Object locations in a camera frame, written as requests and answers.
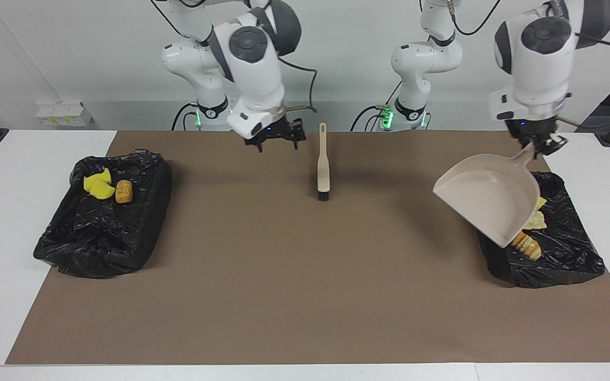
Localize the curled yellow sponge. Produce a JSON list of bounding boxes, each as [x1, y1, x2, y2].
[[83, 168, 112, 188]]

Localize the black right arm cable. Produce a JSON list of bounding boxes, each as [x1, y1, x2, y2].
[[279, 56, 319, 113]]

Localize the white wall socket boxes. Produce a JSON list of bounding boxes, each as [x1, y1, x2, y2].
[[36, 102, 94, 128]]

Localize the orange toy croissant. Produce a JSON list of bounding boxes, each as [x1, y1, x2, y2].
[[512, 231, 542, 261]]

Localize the black right base cable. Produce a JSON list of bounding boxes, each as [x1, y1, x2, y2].
[[171, 103, 201, 132]]

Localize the brown table mat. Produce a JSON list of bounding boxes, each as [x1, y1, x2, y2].
[[5, 131, 610, 365]]

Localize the beige brush black bristles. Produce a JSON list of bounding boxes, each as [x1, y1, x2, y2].
[[317, 123, 331, 202]]

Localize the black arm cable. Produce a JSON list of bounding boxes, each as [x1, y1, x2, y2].
[[451, 0, 610, 130], [279, 56, 319, 113]]

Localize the bin with black bag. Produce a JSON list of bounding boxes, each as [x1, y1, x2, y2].
[[33, 149, 173, 279], [474, 170, 606, 289]]

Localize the black left base cable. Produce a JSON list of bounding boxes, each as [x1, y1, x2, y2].
[[350, 105, 391, 132]]

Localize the beige plastic dustpan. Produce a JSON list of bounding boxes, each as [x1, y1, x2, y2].
[[432, 142, 542, 249]]

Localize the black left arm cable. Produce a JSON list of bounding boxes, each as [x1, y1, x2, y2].
[[451, 0, 610, 130]]

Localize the black base cable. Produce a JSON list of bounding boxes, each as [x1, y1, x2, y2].
[[350, 105, 391, 132], [171, 103, 201, 132]]

